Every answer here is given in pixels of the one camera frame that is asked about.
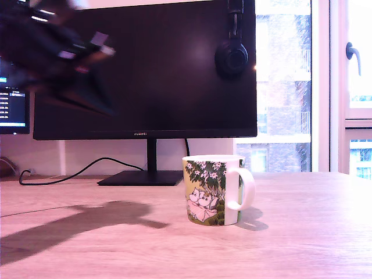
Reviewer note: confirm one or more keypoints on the white window frame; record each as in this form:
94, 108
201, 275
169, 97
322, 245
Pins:
337, 87

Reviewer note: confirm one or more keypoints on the white mug with cartoon print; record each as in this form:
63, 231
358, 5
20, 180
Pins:
203, 189

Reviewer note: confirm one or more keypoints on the large black Huawei monitor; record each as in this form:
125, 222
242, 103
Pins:
162, 81

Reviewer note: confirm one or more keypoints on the black over-ear headphones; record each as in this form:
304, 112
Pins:
231, 58

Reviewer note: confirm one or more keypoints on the monitor showing dark text windows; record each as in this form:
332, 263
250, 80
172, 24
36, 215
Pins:
13, 107

